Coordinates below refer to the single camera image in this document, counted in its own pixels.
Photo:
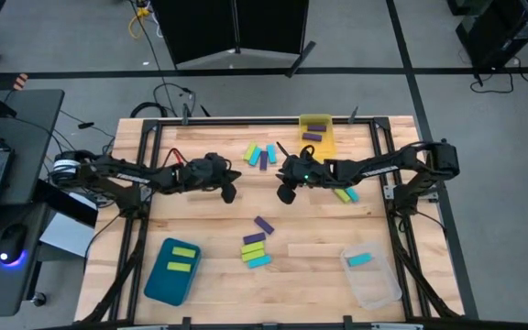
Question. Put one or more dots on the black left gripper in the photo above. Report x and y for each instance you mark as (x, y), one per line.
(206, 172)

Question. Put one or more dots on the teal wooden block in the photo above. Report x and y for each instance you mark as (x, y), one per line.
(255, 156)
(360, 260)
(259, 261)
(352, 195)
(271, 154)

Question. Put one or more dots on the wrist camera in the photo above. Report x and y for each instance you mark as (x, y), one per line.
(286, 194)
(228, 194)

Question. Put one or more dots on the yellow translucent plastic bin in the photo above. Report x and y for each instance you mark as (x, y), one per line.
(323, 151)

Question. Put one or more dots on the black equipment rack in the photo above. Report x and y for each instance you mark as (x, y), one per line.
(498, 32)

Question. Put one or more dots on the black frame clamp post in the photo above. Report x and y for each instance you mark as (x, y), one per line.
(347, 322)
(186, 323)
(185, 117)
(352, 117)

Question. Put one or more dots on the clear plastic container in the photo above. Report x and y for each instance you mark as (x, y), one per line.
(378, 289)

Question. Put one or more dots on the purple wooden block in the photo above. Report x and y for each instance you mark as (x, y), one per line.
(316, 128)
(312, 136)
(254, 238)
(264, 161)
(264, 225)

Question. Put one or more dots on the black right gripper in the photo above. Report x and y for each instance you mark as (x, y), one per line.
(307, 172)

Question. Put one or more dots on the black desk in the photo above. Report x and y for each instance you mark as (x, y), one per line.
(35, 137)

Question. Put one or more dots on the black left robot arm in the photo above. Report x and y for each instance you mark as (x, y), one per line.
(122, 176)

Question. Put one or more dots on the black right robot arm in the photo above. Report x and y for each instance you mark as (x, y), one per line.
(383, 167)

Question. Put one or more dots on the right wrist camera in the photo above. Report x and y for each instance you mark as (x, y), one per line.
(286, 194)

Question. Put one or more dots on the black folding partition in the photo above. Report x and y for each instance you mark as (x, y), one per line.
(200, 27)

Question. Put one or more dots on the black computer mouse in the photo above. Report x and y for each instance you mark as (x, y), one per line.
(11, 240)

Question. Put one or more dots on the white flat box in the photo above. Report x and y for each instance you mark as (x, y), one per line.
(67, 236)

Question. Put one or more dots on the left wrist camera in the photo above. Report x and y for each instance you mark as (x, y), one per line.
(228, 194)

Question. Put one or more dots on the black caster wheel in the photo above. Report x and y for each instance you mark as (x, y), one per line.
(39, 300)

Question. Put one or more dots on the dark teal plastic tray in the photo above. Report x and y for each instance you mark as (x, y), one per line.
(163, 289)

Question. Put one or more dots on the orange striped tag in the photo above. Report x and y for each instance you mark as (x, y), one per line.
(20, 81)

